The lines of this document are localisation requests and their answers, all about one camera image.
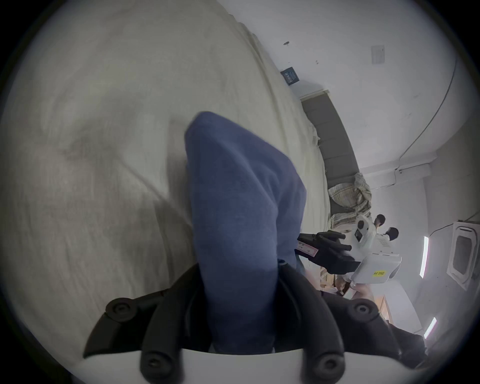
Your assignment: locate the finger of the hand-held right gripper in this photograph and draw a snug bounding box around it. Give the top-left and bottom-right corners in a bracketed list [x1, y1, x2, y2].
[297, 233, 340, 268]
[316, 231, 352, 253]

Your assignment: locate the dark blue shirt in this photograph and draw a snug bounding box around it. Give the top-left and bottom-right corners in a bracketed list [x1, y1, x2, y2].
[184, 111, 307, 355]

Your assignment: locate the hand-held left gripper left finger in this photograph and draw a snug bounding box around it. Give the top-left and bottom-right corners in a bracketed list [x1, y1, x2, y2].
[82, 263, 214, 384]

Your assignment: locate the person's right hand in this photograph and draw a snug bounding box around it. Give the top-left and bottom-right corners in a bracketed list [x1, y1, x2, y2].
[349, 282, 376, 301]

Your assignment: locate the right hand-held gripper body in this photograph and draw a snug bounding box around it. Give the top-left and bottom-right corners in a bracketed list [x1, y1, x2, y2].
[325, 215, 403, 285]

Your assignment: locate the grey padded headboard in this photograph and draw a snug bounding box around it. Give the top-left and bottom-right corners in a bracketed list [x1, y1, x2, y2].
[301, 91, 361, 189]

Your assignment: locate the dark blue card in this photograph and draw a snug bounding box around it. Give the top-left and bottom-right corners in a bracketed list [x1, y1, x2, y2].
[280, 67, 302, 87]

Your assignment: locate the bed with beige sheet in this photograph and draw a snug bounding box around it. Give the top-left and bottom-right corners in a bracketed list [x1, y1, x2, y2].
[0, 0, 331, 362]

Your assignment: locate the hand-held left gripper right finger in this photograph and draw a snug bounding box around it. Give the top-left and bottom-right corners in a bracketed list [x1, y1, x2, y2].
[273, 262, 400, 384]

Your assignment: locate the plaid pillow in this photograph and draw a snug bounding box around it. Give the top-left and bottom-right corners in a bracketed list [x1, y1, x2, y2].
[328, 172, 373, 227]

